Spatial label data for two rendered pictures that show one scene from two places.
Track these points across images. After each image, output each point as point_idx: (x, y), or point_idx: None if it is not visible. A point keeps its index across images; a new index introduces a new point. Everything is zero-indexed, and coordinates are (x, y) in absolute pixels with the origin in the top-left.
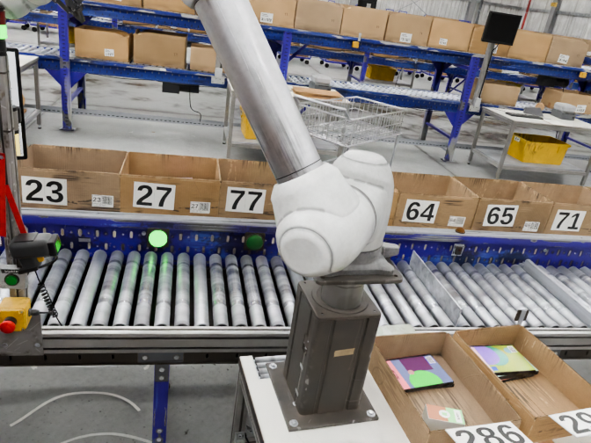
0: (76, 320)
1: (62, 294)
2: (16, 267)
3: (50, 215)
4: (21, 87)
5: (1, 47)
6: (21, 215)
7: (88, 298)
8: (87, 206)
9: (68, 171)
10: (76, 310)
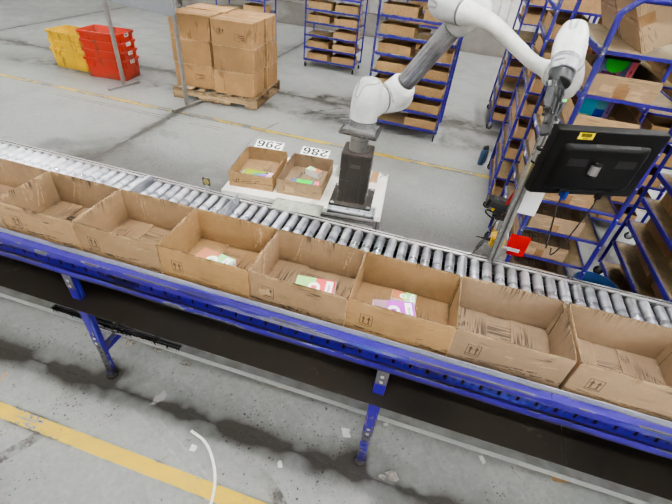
0: (464, 256)
1: (477, 278)
2: None
3: None
4: (543, 146)
5: None
6: (512, 201)
7: (460, 271)
8: (481, 308)
9: (510, 288)
10: (465, 264)
